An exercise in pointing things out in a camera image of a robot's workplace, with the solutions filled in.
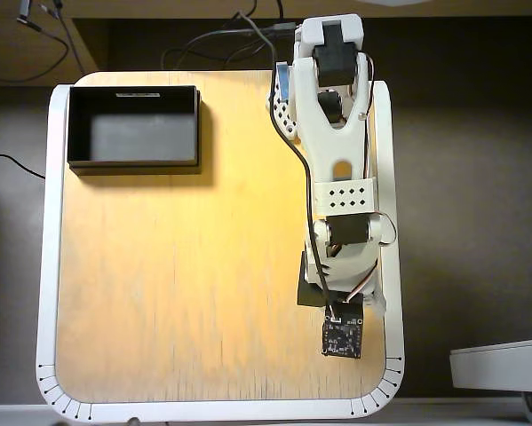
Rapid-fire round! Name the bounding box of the black camera circuit board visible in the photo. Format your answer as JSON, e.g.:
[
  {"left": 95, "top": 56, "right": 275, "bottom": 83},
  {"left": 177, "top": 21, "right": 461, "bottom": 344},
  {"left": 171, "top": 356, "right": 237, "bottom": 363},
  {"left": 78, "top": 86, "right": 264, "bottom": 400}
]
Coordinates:
[{"left": 321, "top": 304, "right": 365, "bottom": 359}]

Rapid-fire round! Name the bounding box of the white flat device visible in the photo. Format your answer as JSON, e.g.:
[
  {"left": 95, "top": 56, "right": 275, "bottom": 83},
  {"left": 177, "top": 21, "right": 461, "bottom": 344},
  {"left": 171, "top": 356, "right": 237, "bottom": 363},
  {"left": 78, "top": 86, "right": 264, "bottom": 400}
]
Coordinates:
[{"left": 449, "top": 337, "right": 532, "bottom": 394}]

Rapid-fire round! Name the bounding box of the black rectangular bin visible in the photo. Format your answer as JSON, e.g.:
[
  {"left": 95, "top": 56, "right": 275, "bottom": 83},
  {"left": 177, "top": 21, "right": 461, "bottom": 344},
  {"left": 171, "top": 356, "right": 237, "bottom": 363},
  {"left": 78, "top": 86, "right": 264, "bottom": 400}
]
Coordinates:
[{"left": 67, "top": 84, "right": 203, "bottom": 175}]

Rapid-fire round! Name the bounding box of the white servo wire loop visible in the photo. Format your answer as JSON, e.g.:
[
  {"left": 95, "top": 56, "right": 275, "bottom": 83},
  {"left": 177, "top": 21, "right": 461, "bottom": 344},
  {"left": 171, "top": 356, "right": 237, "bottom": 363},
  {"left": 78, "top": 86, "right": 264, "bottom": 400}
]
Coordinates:
[{"left": 358, "top": 51, "right": 380, "bottom": 178}]

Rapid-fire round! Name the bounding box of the white table rim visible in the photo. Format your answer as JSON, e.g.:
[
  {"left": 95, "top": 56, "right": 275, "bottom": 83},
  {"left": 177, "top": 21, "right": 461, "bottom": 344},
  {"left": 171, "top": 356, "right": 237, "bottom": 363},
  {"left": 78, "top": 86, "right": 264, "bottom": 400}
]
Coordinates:
[{"left": 35, "top": 79, "right": 407, "bottom": 423}]

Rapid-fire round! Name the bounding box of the black looped cable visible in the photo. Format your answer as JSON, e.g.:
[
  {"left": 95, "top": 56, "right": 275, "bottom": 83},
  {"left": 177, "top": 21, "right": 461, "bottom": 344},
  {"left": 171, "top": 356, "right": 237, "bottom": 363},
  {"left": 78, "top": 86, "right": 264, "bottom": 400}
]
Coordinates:
[{"left": 160, "top": 0, "right": 302, "bottom": 71}]

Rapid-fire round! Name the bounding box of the white gripper, black motor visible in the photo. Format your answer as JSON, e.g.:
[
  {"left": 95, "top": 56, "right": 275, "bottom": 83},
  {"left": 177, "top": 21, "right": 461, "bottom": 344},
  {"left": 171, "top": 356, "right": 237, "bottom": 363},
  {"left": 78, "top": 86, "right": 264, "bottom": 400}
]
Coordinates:
[{"left": 297, "top": 250, "right": 387, "bottom": 317}]

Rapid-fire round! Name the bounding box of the black cable with connector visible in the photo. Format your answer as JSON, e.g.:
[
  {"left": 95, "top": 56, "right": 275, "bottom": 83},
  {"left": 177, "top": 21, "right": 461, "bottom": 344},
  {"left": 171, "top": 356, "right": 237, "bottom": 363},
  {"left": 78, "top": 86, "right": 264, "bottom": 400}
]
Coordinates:
[{"left": 0, "top": 12, "right": 70, "bottom": 85}]

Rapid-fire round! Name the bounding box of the thin grey cable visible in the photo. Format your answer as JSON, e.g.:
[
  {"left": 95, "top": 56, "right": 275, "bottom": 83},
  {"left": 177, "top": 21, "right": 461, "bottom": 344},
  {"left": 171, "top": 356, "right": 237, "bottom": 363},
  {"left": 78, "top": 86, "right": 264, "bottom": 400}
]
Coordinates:
[{"left": 38, "top": 0, "right": 88, "bottom": 75}]

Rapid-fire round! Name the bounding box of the striped servo wire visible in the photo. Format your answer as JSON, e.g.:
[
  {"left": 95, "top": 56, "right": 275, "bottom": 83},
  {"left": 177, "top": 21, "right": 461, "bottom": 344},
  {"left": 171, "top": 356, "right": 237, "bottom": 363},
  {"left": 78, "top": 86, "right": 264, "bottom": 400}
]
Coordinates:
[{"left": 336, "top": 261, "right": 379, "bottom": 305}]

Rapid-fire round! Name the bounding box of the thin black cable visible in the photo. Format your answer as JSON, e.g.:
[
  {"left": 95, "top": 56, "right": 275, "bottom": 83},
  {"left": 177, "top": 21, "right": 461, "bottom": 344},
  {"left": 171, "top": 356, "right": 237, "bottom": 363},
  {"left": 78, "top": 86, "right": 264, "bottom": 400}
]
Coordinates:
[{"left": 0, "top": 153, "right": 47, "bottom": 181}]

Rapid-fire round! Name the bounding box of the black camera cable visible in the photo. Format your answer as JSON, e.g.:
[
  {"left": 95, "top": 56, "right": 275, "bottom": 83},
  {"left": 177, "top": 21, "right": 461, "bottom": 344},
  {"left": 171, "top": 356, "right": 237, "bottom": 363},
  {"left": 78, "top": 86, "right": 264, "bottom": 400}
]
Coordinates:
[{"left": 236, "top": 11, "right": 337, "bottom": 320}]

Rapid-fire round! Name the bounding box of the white perforated base bracket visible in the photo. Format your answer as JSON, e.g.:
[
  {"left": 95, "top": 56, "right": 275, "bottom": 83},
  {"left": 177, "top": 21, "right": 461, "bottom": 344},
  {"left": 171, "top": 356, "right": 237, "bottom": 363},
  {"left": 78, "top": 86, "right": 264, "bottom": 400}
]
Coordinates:
[{"left": 265, "top": 61, "right": 302, "bottom": 143}]

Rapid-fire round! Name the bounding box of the wooden desk board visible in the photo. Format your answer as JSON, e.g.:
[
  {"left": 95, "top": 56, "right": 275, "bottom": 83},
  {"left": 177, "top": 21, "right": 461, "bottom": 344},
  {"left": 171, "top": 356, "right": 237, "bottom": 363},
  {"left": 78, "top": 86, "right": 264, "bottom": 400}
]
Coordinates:
[{"left": 0, "top": 0, "right": 532, "bottom": 88}]

